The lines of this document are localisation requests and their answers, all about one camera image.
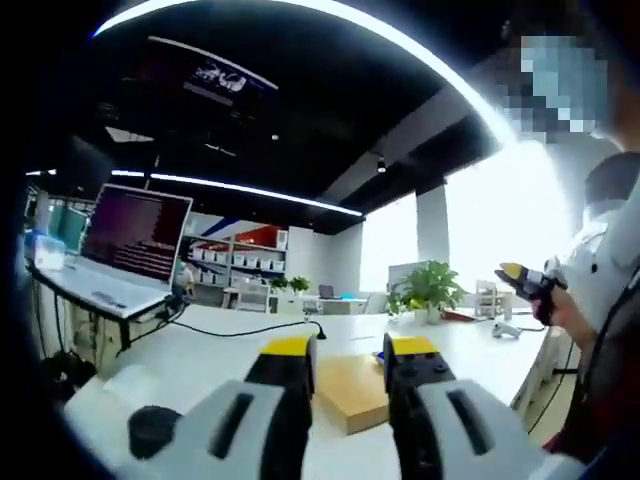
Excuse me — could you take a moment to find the black laptop cable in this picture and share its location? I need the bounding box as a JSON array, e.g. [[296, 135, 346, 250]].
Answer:
[[167, 299, 329, 343]]

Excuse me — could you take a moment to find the straight ceiling light strip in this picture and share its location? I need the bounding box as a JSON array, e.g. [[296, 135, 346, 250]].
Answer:
[[109, 168, 365, 218]]

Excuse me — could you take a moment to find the white chair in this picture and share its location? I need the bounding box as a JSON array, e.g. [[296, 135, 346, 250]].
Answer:
[[222, 279, 272, 314]]

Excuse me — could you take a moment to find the person's right hand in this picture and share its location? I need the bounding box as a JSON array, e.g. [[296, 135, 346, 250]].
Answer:
[[548, 287, 599, 347]]

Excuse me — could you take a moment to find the ceiling mounted screen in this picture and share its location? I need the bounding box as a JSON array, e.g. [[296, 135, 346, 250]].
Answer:
[[147, 35, 280, 109]]

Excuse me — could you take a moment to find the clear plastic box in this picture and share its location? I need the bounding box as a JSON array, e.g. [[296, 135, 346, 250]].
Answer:
[[24, 234, 67, 272]]

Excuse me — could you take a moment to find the person in white shirt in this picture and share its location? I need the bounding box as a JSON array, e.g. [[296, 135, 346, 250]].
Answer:
[[562, 149, 640, 454]]

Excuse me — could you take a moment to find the shelf with white bins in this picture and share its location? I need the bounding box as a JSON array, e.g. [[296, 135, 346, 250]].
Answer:
[[188, 233, 290, 301]]

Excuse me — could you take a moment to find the white table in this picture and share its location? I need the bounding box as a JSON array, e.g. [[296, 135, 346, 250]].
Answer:
[[63, 302, 551, 480]]

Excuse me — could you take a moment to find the open silver laptop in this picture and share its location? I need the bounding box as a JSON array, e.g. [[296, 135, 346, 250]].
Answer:
[[37, 182, 194, 321]]

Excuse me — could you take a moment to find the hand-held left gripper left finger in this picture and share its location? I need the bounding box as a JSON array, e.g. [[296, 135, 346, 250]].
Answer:
[[169, 333, 319, 480]]

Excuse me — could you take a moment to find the white handheld controller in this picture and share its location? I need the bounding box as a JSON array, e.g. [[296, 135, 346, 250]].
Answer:
[[491, 322, 522, 342]]

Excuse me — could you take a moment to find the black cable bundle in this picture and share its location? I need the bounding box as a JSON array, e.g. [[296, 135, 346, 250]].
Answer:
[[40, 349, 97, 399]]

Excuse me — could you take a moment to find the wooden slatted rack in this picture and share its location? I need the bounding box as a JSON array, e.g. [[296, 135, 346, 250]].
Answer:
[[474, 279, 513, 319]]

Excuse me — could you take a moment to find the black round knob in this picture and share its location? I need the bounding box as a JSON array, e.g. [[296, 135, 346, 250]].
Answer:
[[127, 405, 180, 459]]

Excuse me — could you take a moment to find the small wooden board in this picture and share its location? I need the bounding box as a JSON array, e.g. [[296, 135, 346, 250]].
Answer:
[[314, 353, 392, 435]]

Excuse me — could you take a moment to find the large green potted plant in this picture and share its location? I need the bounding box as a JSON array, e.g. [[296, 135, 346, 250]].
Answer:
[[388, 259, 467, 326]]

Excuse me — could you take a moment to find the white laptop stand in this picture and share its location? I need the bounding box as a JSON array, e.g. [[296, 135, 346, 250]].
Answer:
[[27, 257, 182, 359]]

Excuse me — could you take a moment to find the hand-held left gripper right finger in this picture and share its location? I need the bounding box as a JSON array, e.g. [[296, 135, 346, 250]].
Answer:
[[382, 332, 540, 480]]

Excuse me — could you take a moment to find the curved ceiling light strip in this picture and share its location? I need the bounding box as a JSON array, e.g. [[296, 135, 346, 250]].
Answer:
[[92, 0, 516, 151]]

